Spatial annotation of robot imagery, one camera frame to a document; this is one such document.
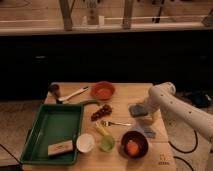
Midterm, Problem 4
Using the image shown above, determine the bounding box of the yellow banana toy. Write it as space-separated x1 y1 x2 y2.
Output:
95 122 109 136

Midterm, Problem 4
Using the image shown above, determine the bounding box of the red bowl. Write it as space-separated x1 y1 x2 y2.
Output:
91 81 115 100

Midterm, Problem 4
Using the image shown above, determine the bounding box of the orange fruit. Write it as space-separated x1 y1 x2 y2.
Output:
126 140 139 156

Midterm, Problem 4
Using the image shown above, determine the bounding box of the green curved handle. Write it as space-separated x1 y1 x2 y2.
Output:
78 100 100 106

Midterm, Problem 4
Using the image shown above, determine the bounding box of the black round brush head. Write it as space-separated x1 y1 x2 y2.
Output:
48 84 60 98

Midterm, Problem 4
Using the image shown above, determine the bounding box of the white cup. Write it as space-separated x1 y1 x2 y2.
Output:
76 133 95 153

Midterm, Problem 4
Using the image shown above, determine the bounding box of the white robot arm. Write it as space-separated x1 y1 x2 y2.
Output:
140 82 213 144

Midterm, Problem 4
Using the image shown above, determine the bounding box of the metal fork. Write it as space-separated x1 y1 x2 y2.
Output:
101 120 131 126

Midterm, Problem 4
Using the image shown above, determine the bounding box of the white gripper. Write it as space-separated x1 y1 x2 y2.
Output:
138 98 159 125

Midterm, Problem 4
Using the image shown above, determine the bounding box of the blue cloth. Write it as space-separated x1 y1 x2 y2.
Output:
132 123 156 138

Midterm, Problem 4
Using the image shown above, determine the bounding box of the dark bowl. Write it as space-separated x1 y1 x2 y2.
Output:
121 131 149 159

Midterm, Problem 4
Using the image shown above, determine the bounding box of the green plastic tray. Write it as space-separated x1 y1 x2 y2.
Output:
20 104 84 165

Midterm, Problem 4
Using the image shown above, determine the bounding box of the bunch of dark grapes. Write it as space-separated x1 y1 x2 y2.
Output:
91 104 112 121

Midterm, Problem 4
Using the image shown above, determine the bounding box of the blue sponge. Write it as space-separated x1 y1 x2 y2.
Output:
129 104 147 117

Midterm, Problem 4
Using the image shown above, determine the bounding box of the wooden block in tray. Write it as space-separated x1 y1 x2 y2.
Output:
48 140 74 156

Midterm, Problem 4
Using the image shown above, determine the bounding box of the green cup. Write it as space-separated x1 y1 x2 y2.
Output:
100 135 115 152

